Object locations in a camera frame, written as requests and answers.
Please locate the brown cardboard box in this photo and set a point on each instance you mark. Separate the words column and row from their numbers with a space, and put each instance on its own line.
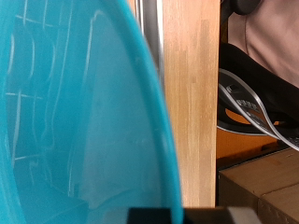
column 264, row 186

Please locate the beige fabric object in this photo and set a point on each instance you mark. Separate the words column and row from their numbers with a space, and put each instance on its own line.
column 271, row 37

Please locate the black silver curved object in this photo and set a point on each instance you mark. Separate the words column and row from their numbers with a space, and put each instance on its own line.
column 249, row 102

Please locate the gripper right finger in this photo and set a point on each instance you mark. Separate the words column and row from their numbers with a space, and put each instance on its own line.
column 218, row 217

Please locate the black fabric object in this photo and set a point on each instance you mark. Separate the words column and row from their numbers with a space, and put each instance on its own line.
column 243, row 65

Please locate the blue plastic plate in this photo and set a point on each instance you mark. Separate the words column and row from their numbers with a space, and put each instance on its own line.
column 78, row 109

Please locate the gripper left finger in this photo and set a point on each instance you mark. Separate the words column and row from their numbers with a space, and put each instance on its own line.
column 149, row 217

